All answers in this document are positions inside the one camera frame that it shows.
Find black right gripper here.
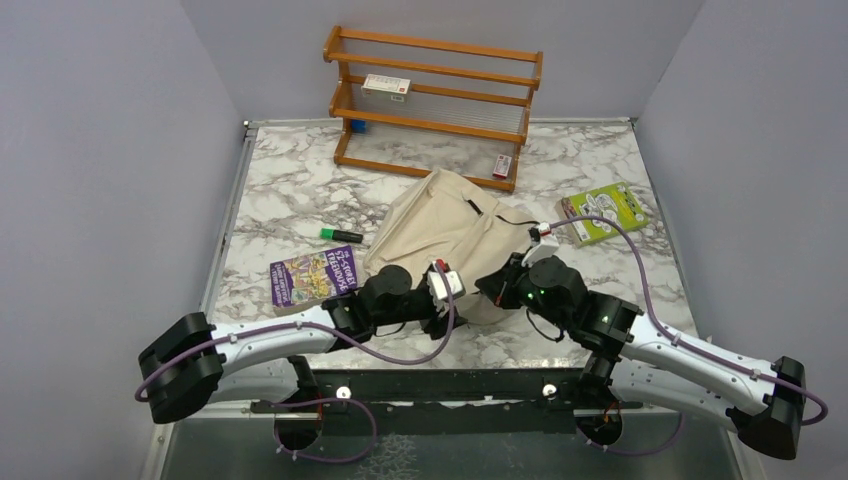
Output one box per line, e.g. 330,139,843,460
476,251,571,330

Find purple treehouse book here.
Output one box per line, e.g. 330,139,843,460
269,246,359,316

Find cream canvas student bag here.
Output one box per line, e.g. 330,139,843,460
362,169,536,325

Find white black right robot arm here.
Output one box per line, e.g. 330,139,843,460
475,254,805,460

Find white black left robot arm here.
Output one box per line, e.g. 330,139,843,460
134,260,466,424

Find green black highlighter marker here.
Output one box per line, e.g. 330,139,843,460
320,228,364,244

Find green comic book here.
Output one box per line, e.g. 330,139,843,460
558,182,649,247

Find small red white card box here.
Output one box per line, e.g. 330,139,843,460
492,154,513,180

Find small blue item on shelf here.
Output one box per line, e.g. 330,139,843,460
349,119,367,134

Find orange wooden shelf rack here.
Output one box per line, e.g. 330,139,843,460
322,25,544,192

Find white red box on shelf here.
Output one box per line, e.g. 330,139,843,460
361,73,411,103

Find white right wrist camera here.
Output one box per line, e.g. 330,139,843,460
521,222,560,267

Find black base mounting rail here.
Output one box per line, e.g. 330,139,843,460
249,368,629,444

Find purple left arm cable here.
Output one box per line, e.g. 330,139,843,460
134,261,458,404

